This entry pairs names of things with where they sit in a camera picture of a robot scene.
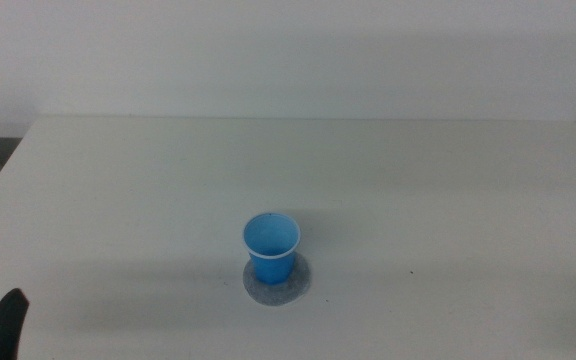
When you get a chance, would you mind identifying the blue plastic cup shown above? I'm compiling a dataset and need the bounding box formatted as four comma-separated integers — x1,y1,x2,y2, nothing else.
241,212,302,286

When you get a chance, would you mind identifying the grey round cup mat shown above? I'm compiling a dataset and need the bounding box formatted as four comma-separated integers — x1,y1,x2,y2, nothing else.
242,252,312,308

